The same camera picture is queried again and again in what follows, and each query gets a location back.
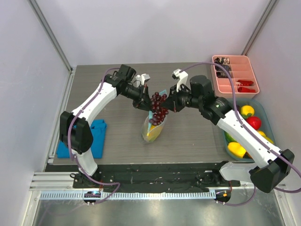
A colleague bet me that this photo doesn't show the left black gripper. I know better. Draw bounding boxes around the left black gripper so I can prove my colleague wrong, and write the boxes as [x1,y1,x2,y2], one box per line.
[120,84,156,113]

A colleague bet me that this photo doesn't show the purple grape bunch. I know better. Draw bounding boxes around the purple grape bunch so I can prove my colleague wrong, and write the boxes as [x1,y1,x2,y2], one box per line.
[149,92,169,127]

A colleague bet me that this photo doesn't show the orange green mango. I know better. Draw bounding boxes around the orange green mango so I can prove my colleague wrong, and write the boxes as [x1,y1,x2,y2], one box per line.
[146,125,162,142]

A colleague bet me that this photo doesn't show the clear zip top bag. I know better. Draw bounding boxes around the clear zip top bag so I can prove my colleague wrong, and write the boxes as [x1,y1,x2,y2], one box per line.
[141,90,169,143]

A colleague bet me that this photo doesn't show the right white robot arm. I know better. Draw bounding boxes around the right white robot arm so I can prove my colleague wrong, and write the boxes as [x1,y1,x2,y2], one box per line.
[163,74,294,193]

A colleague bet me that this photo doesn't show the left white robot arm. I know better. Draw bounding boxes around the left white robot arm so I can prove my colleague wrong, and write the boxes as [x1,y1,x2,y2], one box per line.
[59,65,151,188]

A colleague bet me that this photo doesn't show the blue folded cloth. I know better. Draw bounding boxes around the blue folded cloth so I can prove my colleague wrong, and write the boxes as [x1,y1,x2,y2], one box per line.
[56,119,107,159]

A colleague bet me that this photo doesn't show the black parts in tray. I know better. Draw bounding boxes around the black parts in tray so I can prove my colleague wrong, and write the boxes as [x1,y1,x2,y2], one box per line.
[214,57,231,78]

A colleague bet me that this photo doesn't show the green starfruit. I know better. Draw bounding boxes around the green starfruit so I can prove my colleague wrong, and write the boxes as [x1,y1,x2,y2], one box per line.
[224,132,236,143]

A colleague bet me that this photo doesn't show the yellow bell pepper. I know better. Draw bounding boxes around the yellow bell pepper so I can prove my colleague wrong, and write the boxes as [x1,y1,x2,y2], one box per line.
[240,105,255,119]

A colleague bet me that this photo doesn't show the pink compartment tray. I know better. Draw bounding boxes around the pink compartment tray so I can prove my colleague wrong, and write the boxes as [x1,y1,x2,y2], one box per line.
[211,55,260,99]

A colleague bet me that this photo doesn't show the red clips in tray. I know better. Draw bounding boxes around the red clips in tray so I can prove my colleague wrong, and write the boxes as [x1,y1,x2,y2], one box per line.
[236,80,256,93]

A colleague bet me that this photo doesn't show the blue fruit bin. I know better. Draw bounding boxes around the blue fruit bin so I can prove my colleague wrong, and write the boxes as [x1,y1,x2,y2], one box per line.
[223,98,276,162]

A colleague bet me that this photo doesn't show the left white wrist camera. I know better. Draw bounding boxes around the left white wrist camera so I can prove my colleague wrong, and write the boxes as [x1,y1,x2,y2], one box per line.
[134,73,151,87]

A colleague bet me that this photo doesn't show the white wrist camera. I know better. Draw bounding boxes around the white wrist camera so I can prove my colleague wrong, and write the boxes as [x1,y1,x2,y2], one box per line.
[134,73,151,87]
[172,69,188,92]

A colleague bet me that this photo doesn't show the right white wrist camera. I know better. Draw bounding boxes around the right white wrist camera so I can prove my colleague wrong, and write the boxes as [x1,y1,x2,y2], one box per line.
[172,69,188,92]

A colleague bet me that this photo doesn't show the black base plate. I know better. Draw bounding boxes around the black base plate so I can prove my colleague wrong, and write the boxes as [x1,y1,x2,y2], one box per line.
[70,161,240,193]

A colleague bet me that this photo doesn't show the white slotted cable duct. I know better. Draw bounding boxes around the white slotted cable duct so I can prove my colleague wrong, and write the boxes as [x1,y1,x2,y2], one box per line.
[40,190,216,200]

